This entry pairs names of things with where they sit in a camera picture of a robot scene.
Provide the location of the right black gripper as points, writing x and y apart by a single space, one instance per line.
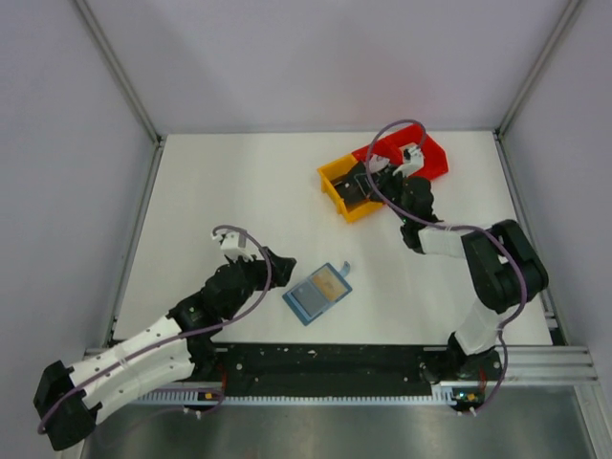
375 179

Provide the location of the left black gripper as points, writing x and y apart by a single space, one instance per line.
267 267

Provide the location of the blue leather card holder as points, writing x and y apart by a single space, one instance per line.
298 311

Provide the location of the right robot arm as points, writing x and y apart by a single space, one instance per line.
505 270

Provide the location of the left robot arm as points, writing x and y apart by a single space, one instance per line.
72 400

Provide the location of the black card in yellow bin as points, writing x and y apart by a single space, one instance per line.
353 201

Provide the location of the silver card in red bin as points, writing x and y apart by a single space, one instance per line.
377 163

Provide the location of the grey card in holder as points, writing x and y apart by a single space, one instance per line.
308 297

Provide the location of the gold card in holder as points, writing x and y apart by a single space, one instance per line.
329 284

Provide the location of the yellow plastic bin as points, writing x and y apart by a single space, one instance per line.
334 184

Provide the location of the middle red plastic bin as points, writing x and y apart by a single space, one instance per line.
382 147

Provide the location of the red plastic bin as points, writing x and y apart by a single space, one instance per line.
436 162
382 147

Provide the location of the far red plastic bin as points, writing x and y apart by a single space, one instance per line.
436 162

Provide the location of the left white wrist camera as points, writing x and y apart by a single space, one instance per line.
233 244

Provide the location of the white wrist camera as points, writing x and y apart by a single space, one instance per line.
233 244
413 161

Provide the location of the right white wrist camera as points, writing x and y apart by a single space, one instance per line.
413 161

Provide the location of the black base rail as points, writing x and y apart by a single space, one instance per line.
262 370

